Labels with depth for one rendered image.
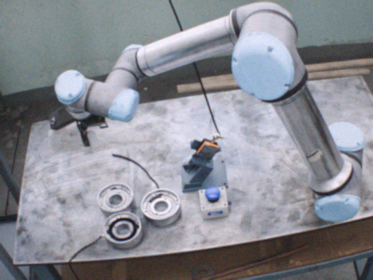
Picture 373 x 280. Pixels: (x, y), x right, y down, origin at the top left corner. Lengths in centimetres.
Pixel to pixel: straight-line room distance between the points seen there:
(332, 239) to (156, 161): 62
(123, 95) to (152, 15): 175
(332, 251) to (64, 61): 203
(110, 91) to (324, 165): 50
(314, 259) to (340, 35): 185
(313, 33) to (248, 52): 220
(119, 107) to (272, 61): 39
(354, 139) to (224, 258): 60
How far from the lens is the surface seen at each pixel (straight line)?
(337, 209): 120
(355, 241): 167
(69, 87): 117
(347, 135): 129
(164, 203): 143
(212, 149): 141
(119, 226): 141
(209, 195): 136
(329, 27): 312
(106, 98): 116
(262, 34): 94
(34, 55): 307
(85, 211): 150
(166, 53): 118
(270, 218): 140
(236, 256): 163
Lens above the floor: 193
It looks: 45 degrees down
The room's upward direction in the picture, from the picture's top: 10 degrees counter-clockwise
